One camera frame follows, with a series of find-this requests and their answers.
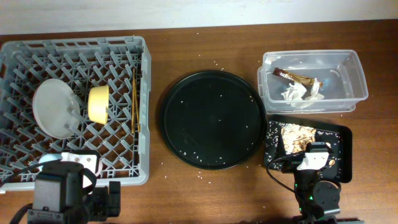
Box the blue plastic cup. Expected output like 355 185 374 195
39 154 62 164

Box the pink plastic cup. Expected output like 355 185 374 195
96 159 103 176

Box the crumpled white tissue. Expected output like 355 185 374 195
281 78 325 109

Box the black rectangular tray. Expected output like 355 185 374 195
264 114 353 183

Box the clear plastic waste bin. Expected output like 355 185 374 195
257 50 369 114

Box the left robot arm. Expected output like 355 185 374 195
1 159 121 224

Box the brown coffee sachet wrapper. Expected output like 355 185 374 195
272 67 315 86

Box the grey round plate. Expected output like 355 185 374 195
32 78 80 139

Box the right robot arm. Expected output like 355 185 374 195
281 152 341 224

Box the yellow bowl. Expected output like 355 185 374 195
88 85 109 124

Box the grey plastic dishwasher rack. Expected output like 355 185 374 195
1 36 152 193

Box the round black tray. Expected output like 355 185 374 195
159 70 267 170

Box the food scraps pile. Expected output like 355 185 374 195
279 123 336 166

